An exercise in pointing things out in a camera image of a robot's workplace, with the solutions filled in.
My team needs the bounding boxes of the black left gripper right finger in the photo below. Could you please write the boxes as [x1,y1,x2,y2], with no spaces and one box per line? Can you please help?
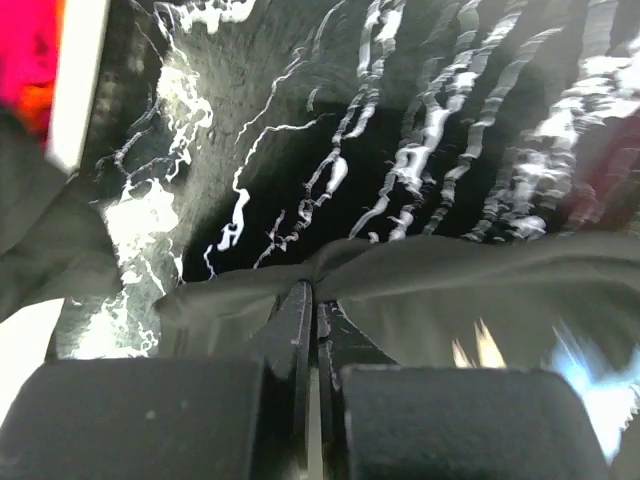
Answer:
[316,301,397,479]

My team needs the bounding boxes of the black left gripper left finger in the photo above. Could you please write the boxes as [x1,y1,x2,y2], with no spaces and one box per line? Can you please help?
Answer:
[266,282,314,472]

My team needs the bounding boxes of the black printed t-shirt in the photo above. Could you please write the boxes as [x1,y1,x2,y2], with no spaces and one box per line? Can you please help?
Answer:
[152,232,640,461]

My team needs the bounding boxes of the white folded peace t-shirt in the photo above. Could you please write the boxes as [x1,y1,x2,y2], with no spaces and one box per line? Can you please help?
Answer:
[0,299,64,422]

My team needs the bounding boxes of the white plastic laundry basket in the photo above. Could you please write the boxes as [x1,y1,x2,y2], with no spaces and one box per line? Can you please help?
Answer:
[47,0,110,174]

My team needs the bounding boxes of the red t-shirt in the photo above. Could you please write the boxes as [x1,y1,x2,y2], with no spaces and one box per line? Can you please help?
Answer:
[1,0,65,142]

